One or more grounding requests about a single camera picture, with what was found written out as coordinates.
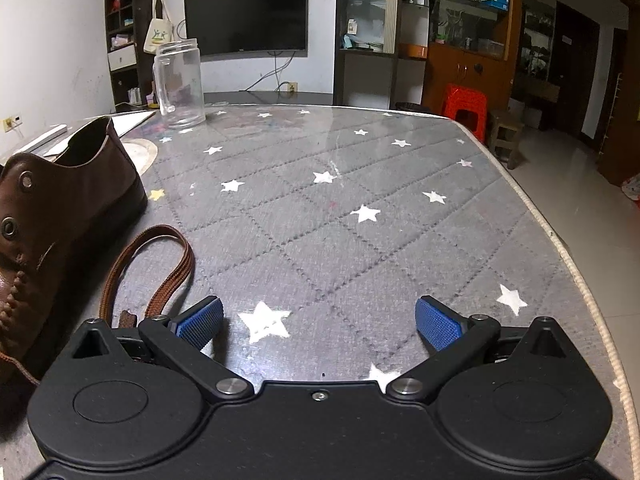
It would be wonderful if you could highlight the white bar device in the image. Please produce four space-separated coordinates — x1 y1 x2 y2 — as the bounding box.
15 124 68 156

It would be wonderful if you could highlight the dark television console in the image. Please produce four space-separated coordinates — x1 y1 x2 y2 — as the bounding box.
115 91 336 111

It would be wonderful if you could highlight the dark cubby shelf unit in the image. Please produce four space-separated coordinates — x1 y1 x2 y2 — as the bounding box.
104 0 151 107

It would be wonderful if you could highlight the small wooden stool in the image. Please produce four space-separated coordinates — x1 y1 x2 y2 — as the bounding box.
487 108 526 171

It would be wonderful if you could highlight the red plastic stool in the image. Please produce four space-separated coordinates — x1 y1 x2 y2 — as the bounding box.
440 83 488 144

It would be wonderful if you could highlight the wooden glass display cabinet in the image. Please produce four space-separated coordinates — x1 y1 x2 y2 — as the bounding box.
335 0 524 112

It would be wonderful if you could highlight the brown shoelace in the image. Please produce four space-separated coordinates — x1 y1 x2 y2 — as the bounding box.
99 225 196 332

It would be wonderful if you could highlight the brown leather shoe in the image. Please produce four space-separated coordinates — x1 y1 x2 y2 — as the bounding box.
0 116 149 387

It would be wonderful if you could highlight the lined paper notebook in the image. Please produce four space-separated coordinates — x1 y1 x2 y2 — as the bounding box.
45 110 157 157

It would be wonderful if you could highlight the dark wooden door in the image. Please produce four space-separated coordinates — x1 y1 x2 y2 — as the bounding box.
551 1 602 137

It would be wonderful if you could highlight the black wall television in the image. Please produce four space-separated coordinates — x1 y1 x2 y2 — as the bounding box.
183 0 308 57

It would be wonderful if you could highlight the cream tote bag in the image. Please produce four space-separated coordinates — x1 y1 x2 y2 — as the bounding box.
143 0 175 55

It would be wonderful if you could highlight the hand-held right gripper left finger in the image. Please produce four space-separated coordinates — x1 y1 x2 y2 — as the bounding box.
70 295 256 403

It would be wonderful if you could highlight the clear glass mug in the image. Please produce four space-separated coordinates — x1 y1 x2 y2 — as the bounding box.
152 38 207 129

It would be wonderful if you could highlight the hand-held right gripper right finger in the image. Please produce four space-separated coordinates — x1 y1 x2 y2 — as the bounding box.
385 295 573 404

